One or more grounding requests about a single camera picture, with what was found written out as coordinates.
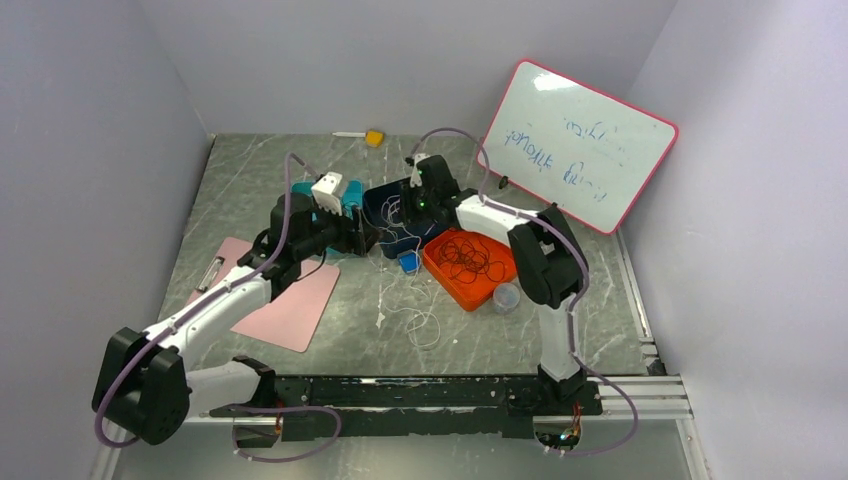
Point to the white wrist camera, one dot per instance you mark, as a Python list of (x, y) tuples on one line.
[(413, 160), (328, 192)]

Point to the orange plastic tray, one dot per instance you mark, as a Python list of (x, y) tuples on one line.
[(468, 266)]

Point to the teal plastic tray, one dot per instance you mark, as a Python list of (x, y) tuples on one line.
[(351, 192)]

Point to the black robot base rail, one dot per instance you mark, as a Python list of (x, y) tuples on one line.
[(307, 407)]

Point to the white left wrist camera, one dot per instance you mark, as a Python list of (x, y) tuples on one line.
[(328, 192)]

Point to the yellow block eraser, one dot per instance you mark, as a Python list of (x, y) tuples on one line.
[(374, 138)]

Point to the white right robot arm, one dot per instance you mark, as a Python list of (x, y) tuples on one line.
[(551, 269)]

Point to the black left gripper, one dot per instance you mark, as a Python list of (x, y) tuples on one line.
[(353, 237)]

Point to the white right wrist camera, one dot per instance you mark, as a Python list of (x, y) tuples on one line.
[(413, 160)]

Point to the navy blue plastic tray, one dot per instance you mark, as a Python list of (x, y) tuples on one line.
[(380, 205)]

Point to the pink clipboard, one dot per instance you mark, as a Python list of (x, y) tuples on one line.
[(291, 319)]

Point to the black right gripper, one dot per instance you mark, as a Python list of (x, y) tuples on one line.
[(409, 213)]

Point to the pink framed whiteboard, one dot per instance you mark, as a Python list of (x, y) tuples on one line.
[(573, 145)]

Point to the clear plastic cup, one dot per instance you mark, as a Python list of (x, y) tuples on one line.
[(505, 298)]

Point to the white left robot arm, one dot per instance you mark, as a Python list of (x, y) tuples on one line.
[(147, 385)]

